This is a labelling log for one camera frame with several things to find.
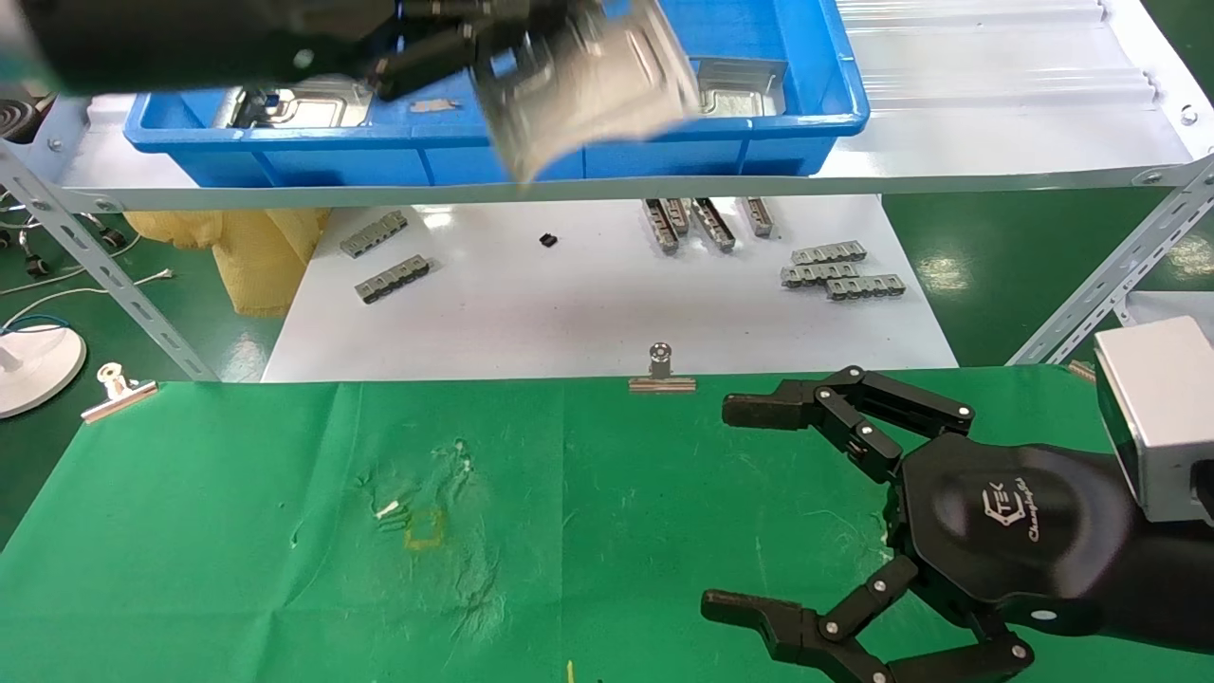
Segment white round base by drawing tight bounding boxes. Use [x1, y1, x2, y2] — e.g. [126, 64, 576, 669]
[0, 323, 88, 420]

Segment perforated white rack post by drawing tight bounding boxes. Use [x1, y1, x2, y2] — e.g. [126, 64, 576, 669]
[0, 142, 220, 383]
[1005, 157, 1214, 367]

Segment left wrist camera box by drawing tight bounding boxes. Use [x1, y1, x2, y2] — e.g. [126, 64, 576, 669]
[0, 0, 48, 86]

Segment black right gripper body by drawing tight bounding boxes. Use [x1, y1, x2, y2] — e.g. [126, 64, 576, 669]
[895, 434, 1140, 636]

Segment blue plastic bin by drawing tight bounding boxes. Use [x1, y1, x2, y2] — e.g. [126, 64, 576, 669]
[123, 0, 870, 189]

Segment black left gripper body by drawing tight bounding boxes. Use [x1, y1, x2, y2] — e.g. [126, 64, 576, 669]
[142, 0, 400, 92]

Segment black coiled object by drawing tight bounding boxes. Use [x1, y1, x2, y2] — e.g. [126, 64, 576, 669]
[0, 95, 40, 144]

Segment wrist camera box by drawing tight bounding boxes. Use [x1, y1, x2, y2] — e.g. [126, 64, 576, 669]
[0, 0, 48, 86]
[1094, 316, 1214, 526]

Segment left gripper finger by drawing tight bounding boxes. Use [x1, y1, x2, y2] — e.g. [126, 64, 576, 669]
[394, 0, 571, 27]
[370, 31, 491, 103]

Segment grey connector strips group top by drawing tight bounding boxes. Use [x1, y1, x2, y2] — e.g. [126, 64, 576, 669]
[692, 198, 737, 253]

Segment green table mat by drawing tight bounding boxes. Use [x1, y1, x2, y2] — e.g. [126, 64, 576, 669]
[0, 365, 1214, 683]

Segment blue cable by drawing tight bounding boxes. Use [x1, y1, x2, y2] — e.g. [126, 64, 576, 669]
[0, 313, 73, 336]

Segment stamped metal bracket part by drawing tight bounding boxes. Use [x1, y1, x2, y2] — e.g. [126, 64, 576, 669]
[224, 80, 373, 130]
[472, 0, 704, 183]
[695, 56, 789, 120]

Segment white metal shelf board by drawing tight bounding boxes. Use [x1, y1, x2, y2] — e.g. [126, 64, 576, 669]
[55, 0, 1214, 212]

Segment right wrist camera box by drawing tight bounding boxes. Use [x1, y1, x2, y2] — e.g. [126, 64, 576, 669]
[1094, 316, 1214, 526]

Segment white cable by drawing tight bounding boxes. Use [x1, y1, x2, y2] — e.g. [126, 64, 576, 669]
[0, 268, 176, 324]

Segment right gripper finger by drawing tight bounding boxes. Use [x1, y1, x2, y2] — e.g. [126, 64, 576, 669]
[702, 555, 1036, 683]
[721, 365, 977, 485]

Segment black plug cable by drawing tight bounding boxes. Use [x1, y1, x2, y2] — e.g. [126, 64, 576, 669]
[0, 190, 143, 282]

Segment yellow mesh cloth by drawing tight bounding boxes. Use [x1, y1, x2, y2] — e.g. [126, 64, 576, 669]
[123, 209, 330, 318]

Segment grey connector strips group right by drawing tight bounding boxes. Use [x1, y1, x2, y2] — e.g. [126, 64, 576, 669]
[824, 274, 907, 303]

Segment grey connector strips group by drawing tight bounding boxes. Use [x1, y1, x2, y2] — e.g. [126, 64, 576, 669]
[824, 274, 907, 303]
[692, 198, 737, 253]

